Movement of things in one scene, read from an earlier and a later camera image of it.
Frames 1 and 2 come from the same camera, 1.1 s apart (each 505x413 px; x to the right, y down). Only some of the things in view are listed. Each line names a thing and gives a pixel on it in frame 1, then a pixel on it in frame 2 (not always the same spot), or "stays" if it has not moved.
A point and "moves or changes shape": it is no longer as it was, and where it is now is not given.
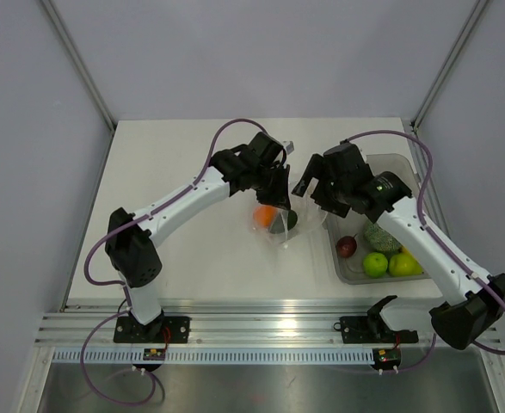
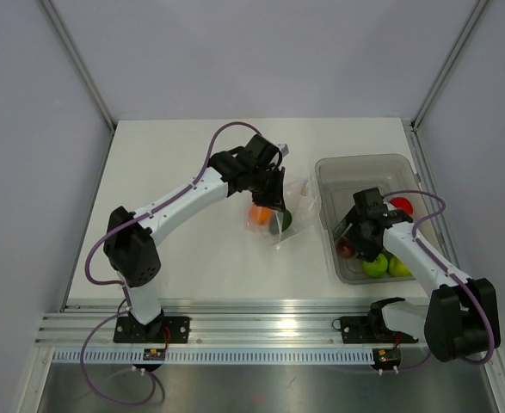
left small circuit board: [154, 354] stays
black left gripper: [280, 195] stays
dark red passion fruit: [346, 246] stays
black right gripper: [314, 170] -> [368, 251]
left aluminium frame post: [52, 12] stays
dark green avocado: [292, 218] moves or changes shape
